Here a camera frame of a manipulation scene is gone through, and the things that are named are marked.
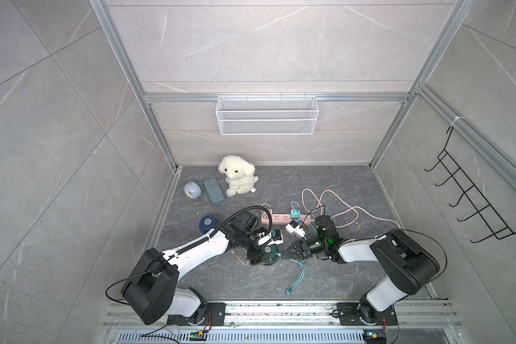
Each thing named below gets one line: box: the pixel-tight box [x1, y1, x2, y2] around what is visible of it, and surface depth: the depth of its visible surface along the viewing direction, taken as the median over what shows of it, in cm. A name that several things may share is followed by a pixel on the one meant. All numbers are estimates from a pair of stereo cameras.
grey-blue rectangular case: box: [203, 177, 226, 207], surface depth 106 cm
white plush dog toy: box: [217, 154, 259, 198], surface depth 97 cm
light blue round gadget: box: [183, 180, 203, 200], surface depth 103 cm
